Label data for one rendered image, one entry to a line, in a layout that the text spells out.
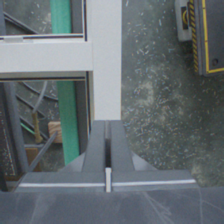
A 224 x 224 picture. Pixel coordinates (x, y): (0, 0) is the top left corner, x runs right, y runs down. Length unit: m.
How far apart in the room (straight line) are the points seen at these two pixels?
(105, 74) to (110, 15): 0.08
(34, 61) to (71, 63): 0.06
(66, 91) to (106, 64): 0.12
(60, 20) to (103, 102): 0.17
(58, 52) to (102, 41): 0.07
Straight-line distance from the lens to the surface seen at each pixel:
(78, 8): 0.36
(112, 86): 0.26
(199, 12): 1.02
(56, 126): 1.29
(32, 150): 1.14
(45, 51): 0.27
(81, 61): 0.26
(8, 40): 0.30
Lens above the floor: 1.19
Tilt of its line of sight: 73 degrees down
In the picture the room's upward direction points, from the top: 174 degrees clockwise
